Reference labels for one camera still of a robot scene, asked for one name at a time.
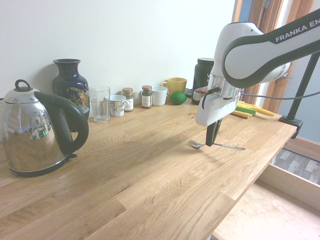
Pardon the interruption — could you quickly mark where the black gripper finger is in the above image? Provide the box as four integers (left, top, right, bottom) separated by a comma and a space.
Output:
216, 118, 224, 138
205, 120, 219, 148

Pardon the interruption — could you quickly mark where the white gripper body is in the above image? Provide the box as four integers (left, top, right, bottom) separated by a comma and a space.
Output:
195, 92, 242, 127

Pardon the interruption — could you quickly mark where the silver metal fork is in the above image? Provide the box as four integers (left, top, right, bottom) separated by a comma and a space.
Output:
187, 139, 247, 151

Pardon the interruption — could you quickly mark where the large wooden drawer white front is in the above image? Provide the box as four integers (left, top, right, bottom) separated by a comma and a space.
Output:
211, 162, 320, 240

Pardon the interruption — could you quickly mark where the green lime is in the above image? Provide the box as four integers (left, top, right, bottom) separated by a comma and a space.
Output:
169, 90, 188, 106

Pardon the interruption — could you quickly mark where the black Vega protein tub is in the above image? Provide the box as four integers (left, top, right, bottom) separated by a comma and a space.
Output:
191, 57, 215, 106

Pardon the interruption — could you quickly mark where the yellow mug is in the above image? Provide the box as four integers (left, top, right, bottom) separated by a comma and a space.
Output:
160, 77, 188, 101

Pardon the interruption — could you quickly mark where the yellow knife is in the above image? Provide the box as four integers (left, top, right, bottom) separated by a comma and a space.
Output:
237, 100, 276, 117

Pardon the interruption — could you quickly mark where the plain white cup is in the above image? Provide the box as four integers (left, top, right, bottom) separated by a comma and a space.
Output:
150, 85, 169, 107

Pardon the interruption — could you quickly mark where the green spice jar copper lid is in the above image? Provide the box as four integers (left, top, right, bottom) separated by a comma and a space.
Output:
141, 84, 153, 109
121, 87, 135, 113

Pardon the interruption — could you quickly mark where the white patterned cup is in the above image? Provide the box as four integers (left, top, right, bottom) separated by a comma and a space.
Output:
109, 94, 131, 118

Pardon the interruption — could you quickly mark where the clear ribbed glass tumbler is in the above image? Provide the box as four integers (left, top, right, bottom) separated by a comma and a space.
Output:
88, 85, 112, 124

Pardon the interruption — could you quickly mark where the dark blue porcelain vase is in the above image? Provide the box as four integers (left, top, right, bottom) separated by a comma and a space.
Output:
51, 58, 91, 133

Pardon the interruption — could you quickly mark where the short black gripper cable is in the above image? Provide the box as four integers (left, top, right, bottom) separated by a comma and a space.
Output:
201, 87, 221, 110

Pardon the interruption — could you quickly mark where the grey braided cable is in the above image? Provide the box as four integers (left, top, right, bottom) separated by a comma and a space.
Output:
240, 90, 320, 99

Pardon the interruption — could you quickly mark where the black clamp camera mount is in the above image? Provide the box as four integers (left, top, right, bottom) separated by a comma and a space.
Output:
278, 53, 320, 140

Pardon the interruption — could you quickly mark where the wooden door with frame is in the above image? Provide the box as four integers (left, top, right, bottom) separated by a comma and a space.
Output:
231, 0, 320, 113

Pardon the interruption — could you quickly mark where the chrome electric kettle black handle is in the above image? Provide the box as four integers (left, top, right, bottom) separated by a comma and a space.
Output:
0, 79, 90, 179

